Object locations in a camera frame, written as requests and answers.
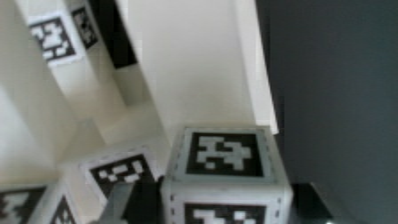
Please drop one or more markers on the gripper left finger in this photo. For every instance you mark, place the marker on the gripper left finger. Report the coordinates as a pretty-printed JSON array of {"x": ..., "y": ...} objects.
[{"x": 133, "y": 206}]

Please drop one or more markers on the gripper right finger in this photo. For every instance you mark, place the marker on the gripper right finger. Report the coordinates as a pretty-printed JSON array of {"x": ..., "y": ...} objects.
[{"x": 311, "y": 212}]

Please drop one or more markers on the white tagged cube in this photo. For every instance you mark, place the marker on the white tagged cube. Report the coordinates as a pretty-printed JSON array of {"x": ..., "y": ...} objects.
[{"x": 226, "y": 186}]

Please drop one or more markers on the white chair back frame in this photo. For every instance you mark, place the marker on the white chair back frame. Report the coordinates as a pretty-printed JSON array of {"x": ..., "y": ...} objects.
[{"x": 192, "y": 41}]

